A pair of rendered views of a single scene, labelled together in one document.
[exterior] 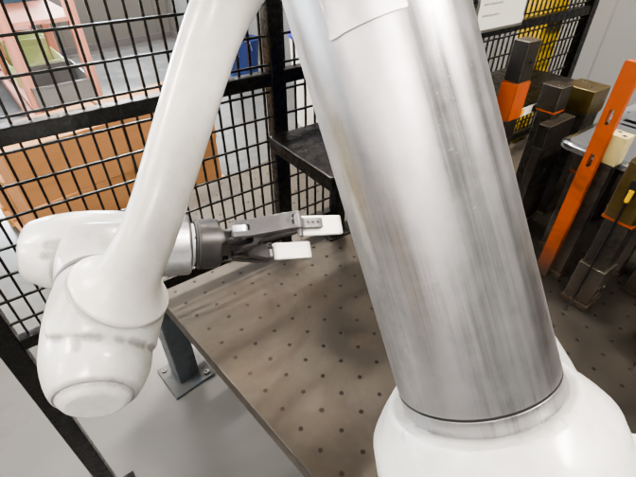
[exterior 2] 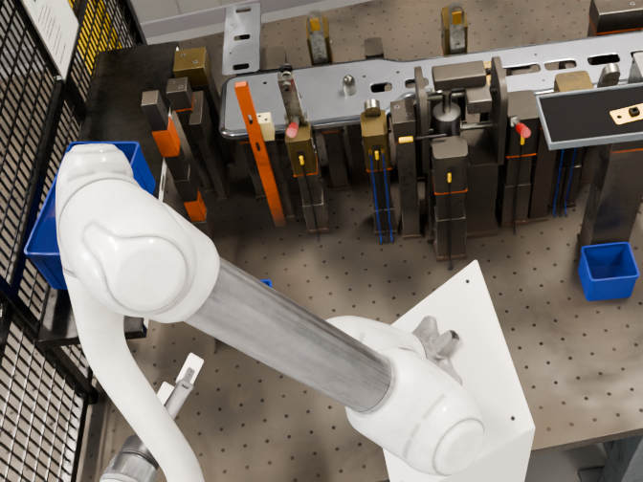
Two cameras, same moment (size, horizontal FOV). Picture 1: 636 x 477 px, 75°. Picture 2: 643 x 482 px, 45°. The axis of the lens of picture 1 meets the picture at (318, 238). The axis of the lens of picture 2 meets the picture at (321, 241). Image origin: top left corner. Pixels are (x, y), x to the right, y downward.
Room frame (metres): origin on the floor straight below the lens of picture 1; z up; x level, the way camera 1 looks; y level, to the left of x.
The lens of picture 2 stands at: (-0.23, 0.33, 2.32)
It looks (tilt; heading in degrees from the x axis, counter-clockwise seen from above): 53 degrees down; 314
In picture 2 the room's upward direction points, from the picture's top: 13 degrees counter-clockwise
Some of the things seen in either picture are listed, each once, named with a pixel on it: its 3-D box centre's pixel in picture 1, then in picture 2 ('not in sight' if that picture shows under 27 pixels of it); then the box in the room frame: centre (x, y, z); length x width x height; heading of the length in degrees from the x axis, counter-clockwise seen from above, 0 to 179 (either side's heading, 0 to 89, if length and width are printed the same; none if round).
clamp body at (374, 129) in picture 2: not in sight; (380, 182); (0.51, -0.68, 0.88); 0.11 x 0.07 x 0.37; 126
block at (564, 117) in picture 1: (538, 172); (210, 147); (0.99, -0.59, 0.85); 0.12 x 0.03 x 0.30; 126
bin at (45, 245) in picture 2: not in sight; (95, 214); (0.89, -0.17, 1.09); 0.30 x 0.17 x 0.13; 117
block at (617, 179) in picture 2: not in sight; (616, 186); (0.01, -0.88, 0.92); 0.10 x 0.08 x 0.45; 36
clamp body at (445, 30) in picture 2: not in sight; (454, 66); (0.55, -1.13, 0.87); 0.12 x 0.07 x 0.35; 126
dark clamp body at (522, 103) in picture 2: not in sight; (517, 167); (0.24, -0.86, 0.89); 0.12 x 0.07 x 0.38; 126
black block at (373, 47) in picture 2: not in sight; (377, 84); (0.72, -1.00, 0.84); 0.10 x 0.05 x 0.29; 126
